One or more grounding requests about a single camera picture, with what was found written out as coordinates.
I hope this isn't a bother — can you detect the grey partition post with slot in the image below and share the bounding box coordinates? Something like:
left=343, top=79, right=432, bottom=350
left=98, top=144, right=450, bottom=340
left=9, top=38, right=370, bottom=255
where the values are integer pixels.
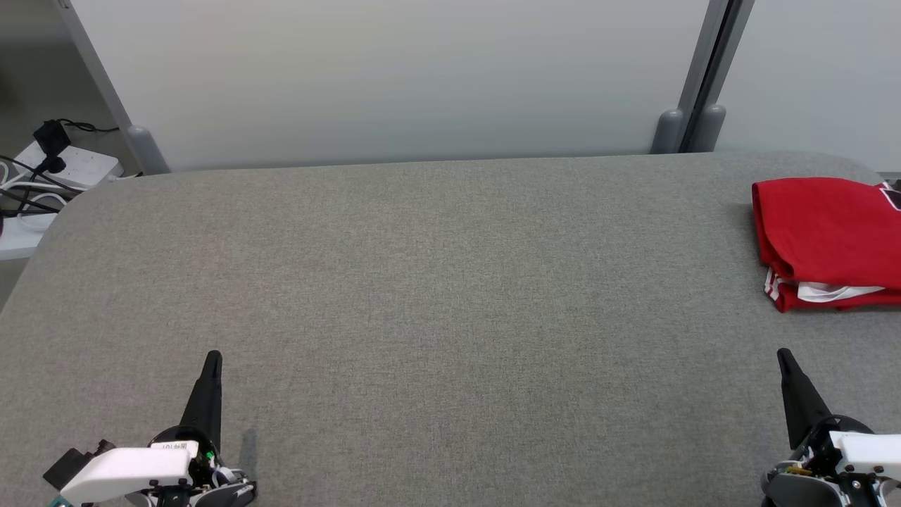
left=678, top=0, right=755, bottom=153

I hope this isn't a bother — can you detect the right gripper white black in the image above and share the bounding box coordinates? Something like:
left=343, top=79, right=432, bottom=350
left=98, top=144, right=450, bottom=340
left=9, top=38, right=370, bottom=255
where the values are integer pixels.
left=760, top=346, right=901, bottom=507

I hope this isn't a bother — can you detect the red white jersey shirt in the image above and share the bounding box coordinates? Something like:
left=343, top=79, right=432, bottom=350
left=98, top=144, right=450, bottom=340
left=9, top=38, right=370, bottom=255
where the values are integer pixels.
left=751, top=175, right=901, bottom=313

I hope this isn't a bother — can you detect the black plug adapter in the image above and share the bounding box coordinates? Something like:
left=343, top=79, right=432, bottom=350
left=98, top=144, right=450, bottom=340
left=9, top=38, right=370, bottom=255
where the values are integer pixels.
left=32, top=119, right=72, bottom=175

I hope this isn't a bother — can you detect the white floor cable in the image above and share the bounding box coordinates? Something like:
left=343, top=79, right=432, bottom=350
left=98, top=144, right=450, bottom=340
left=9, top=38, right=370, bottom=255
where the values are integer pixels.
left=0, top=162, right=69, bottom=234

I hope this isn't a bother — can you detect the grey rounded partition foot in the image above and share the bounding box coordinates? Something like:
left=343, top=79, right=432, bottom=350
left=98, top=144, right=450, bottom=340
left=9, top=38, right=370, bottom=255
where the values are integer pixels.
left=650, top=107, right=686, bottom=155
left=689, top=104, right=726, bottom=153
left=126, top=125, right=171, bottom=176

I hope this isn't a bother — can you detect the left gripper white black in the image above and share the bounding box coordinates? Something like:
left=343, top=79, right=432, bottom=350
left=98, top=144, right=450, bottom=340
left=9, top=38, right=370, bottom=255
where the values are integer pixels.
left=59, top=349, right=258, bottom=507

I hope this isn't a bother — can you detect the white power strip with plug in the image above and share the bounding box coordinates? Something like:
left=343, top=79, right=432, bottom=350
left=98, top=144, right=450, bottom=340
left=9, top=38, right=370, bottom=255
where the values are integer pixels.
left=13, top=140, right=125, bottom=192

